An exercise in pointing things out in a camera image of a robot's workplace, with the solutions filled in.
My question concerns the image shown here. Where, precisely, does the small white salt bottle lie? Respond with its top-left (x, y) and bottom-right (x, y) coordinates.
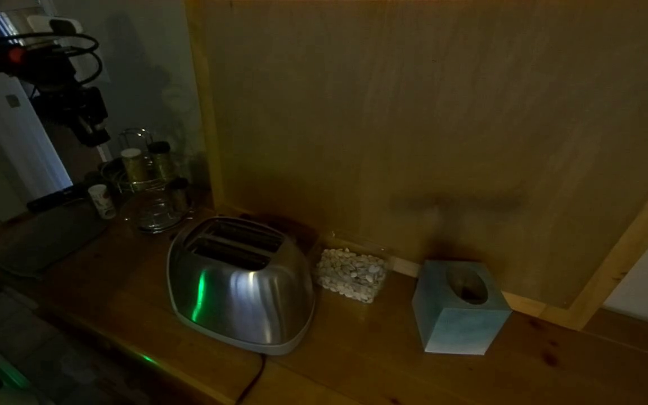
top-left (85, 183), bottom-right (119, 222)

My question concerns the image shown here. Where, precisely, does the black cable with orange tape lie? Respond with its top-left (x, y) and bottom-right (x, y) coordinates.
top-left (0, 30), bottom-right (107, 90)

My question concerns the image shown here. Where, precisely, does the blue cube tissue box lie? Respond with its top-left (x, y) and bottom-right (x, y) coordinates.
top-left (411, 259), bottom-right (513, 357)

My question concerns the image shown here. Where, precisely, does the large wooden board panel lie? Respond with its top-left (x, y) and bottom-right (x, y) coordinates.
top-left (183, 0), bottom-right (648, 334)

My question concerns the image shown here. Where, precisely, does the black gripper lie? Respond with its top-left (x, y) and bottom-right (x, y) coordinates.
top-left (43, 84), bottom-right (119, 164)

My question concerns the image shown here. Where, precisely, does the brown container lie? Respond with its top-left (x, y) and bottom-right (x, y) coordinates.
top-left (119, 147), bottom-right (154, 189)

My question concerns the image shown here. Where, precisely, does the black toaster power cable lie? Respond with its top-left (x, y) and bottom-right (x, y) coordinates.
top-left (234, 354), bottom-right (268, 405)

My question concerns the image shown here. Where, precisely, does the dark-lidded spice jar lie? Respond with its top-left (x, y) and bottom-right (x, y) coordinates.
top-left (150, 139), bottom-right (179, 185)

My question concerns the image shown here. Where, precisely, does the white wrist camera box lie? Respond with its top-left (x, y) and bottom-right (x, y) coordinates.
top-left (26, 15), bottom-right (85, 40)

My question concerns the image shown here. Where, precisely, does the black flat tray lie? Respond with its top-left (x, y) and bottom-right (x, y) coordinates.
top-left (0, 199), bottom-right (116, 279)

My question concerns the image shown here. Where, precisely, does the stainless steel toaster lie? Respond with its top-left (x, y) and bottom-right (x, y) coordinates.
top-left (164, 214), bottom-right (318, 357)

